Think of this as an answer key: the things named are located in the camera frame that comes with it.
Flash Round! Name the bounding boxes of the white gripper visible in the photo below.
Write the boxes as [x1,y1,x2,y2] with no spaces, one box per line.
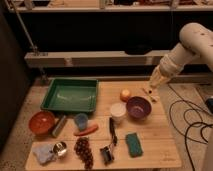
[149,65,171,89]

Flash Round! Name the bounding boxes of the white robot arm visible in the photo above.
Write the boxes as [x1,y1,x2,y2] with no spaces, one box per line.
[149,22,213,171]

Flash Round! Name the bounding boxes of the white lower shelf beam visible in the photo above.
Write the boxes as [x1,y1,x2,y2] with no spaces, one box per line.
[24,50,170,68]

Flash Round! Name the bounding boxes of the purple bowl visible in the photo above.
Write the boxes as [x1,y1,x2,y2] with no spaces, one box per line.
[126,96,152,119]

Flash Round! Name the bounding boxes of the orange round fruit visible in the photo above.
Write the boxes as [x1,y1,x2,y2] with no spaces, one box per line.
[120,89,131,102]

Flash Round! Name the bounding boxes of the white plastic cup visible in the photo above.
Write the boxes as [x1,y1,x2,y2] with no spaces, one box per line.
[110,103,126,124]

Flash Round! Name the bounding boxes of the green sponge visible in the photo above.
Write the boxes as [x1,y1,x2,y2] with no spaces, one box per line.
[125,133,143,157]

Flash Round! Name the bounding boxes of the orange carrot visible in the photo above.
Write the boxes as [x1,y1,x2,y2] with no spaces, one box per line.
[74,124,99,136]

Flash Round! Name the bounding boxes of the white upper shelf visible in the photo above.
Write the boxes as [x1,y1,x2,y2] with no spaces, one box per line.
[4,0,213,13]

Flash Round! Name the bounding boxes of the blue plastic cup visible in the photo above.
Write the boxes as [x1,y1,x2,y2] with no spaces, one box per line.
[74,113,88,131]

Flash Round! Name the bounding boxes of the green plastic tray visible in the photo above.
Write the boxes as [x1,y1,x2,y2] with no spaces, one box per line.
[41,78,99,113]

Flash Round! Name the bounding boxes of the dark grape bunch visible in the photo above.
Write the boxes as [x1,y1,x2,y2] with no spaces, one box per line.
[74,137,93,170]

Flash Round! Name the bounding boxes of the metal measuring cup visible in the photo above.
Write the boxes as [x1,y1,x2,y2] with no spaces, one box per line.
[53,142,67,157]

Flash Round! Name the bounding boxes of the orange bowl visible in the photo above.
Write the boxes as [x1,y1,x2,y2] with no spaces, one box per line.
[28,111,55,135]

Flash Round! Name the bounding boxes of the diagonal metal pole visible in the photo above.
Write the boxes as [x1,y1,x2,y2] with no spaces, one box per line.
[7,0,50,84]

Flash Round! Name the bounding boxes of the blue grey cloth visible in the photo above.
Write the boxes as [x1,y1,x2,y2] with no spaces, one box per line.
[33,144,55,165]

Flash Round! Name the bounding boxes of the black floor cables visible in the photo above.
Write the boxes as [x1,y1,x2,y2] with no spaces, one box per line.
[168,83,213,171]

